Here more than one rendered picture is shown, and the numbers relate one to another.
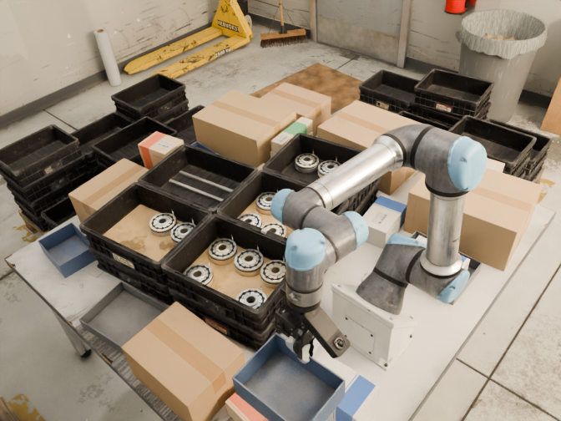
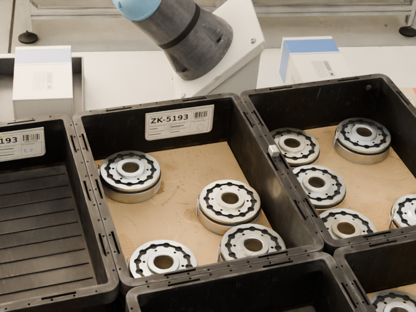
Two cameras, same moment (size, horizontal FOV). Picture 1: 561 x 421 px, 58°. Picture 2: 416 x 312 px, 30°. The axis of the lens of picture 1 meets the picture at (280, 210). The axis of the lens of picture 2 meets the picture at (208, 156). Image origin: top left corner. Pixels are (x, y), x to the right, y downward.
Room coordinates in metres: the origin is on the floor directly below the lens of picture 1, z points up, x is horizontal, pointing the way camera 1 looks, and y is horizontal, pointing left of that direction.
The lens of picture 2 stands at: (2.14, 0.52, 1.72)
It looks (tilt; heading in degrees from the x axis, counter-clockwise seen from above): 40 degrees down; 214
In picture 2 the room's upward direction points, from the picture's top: 5 degrees clockwise
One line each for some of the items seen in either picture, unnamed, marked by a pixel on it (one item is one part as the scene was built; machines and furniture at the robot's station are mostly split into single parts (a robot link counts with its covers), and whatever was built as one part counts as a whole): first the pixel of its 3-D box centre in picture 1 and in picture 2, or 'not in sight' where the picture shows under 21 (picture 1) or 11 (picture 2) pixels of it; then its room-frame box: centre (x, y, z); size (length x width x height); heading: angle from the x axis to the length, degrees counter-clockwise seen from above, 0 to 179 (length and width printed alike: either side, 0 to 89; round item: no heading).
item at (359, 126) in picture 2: (250, 300); (364, 132); (1.03, 0.12, 0.86); 0.05 x 0.05 x 0.01
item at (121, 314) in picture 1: (128, 319); not in sight; (1.10, 0.56, 0.73); 0.27 x 0.20 x 0.05; 53
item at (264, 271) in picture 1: (275, 271); (291, 145); (1.15, 0.03, 0.86); 0.10 x 0.10 x 0.01
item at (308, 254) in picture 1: (306, 259); not in sight; (0.67, -0.04, 1.42); 0.09 x 0.08 x 0.11; 130
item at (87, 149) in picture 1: (108, 154); not in sight; (2.75, 1.08, 0.31); 0.40 x 0.30 x 0.34; 135
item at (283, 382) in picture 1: (289, 387); not in sight; (0.59, 0.01, 1.10); 0.20 x 0.15 x 0.07; 46
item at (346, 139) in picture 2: (250, 301); (363, 134); (1.03, 0.12, 0.86); 0.10 x 0.10 x 0.01
